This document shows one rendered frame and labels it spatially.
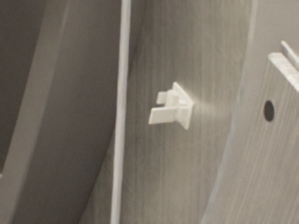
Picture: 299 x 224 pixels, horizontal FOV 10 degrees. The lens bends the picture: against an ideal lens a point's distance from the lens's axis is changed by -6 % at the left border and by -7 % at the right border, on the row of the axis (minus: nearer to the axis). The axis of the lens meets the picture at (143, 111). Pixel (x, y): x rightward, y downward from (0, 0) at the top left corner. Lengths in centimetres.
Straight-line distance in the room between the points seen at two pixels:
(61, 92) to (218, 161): 11
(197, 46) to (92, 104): 9
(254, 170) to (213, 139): 6
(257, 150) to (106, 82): 16
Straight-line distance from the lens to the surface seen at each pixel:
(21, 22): 190
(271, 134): 87
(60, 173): 104
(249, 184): 89
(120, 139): 97
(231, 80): 92
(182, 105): 96
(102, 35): 100
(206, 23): 94
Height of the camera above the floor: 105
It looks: 6 degrees down
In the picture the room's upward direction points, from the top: 1 degrees clockwise
